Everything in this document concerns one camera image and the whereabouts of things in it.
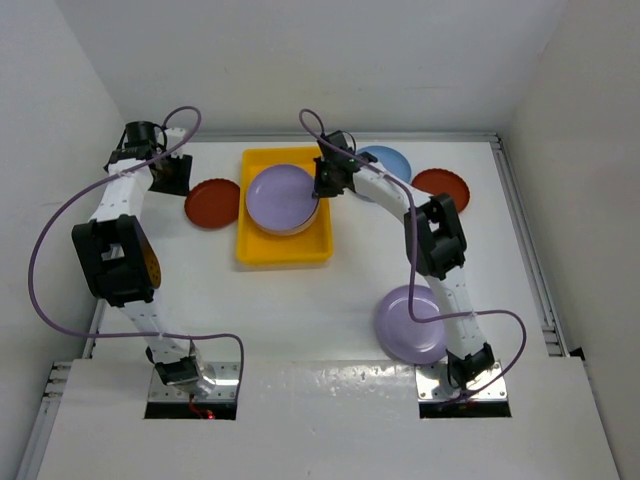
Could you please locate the aluminium frame rail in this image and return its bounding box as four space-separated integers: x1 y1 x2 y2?
490 135 570 357

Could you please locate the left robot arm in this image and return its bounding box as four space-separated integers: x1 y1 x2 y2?
72 121 215 398

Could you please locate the red scalloped plate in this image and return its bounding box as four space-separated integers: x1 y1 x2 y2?
184 178 240 230
411 168 471 213

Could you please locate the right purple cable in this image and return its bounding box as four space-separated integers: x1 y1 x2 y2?
298 108 528 405

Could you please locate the purple plate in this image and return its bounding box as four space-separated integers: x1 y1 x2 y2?
245 164 319 229
373 285 446 365

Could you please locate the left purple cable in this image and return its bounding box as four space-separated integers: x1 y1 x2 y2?
27 105 245 399

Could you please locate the metal base plate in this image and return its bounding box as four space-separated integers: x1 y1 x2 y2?
147 362 240 403
414 362 508 404

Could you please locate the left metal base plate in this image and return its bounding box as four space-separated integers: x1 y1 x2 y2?
147 362 240 403

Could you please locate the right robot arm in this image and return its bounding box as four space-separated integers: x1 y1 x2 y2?
314 131 494 391

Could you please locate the blue plate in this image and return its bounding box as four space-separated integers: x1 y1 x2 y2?
356 145 412 183

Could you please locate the peach plate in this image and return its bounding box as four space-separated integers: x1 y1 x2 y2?
256 215 316 237

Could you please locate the yellow plastic bin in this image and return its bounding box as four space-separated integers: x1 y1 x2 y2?
236 146 333 267

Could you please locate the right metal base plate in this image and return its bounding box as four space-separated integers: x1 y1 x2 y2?
414 362 508 404

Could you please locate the purple cable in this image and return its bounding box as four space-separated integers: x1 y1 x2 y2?
27 105 245 399
298 108 528 405

